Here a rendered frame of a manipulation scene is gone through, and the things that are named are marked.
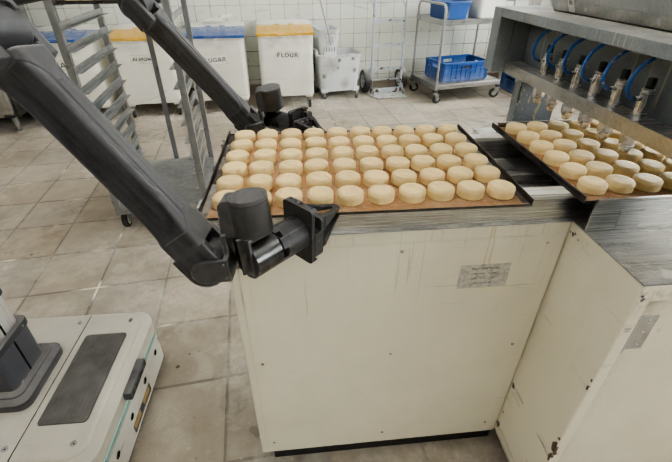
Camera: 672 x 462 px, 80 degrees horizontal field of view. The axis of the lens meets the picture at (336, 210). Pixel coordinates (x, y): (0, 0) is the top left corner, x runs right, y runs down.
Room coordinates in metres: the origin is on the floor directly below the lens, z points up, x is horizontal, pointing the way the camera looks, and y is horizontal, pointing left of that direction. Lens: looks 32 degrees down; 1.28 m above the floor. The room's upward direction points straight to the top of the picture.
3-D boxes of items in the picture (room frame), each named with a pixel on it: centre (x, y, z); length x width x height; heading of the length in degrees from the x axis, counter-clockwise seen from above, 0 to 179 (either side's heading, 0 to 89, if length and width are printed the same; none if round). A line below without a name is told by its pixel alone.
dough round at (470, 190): (0.66, -0.25, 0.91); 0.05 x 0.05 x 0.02
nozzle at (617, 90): (0.74, -0.51, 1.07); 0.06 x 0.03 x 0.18; 95
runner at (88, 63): (2.13, 1.20, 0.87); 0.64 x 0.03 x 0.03; 12
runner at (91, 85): (2.13, 1.20, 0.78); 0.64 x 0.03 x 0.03; 12
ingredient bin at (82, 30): (3.89, 2.43, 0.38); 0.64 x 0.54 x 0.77; 14
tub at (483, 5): (4.60, -1.49, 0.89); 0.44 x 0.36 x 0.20; 20
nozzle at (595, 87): (0.81, -0.51, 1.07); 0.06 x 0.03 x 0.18; 95
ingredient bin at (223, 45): (4.15, 1.15, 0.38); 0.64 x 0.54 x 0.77; 11
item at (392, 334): (0.80, -0.12, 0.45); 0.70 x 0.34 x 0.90; 95
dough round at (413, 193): (0.65, -0.14, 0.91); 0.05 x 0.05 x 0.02
